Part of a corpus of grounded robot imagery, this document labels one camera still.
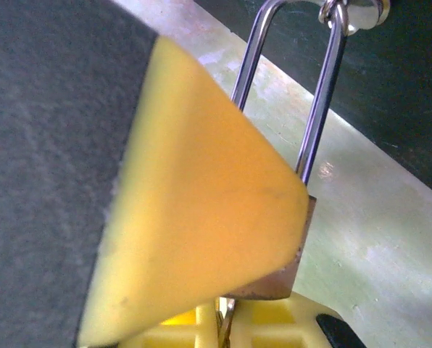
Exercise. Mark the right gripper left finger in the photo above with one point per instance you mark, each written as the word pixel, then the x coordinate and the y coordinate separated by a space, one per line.
pixel 205 333

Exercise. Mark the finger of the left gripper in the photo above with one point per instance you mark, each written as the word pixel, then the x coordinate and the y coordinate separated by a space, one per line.
pixel 56 181

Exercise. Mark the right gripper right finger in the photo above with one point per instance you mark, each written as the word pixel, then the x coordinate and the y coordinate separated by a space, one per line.
pixel 274 333

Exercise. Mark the brass padlock with silver shackle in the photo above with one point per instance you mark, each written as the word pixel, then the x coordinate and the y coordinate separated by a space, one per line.
pixel 281 286

